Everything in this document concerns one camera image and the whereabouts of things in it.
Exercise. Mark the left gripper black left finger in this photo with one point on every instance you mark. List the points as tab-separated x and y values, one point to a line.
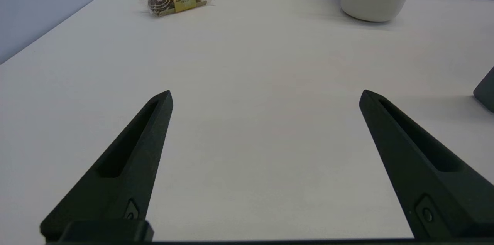
127	175

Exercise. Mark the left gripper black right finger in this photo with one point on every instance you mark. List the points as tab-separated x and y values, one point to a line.
420	168

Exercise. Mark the black bottle with cap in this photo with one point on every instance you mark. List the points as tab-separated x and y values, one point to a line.
487	90

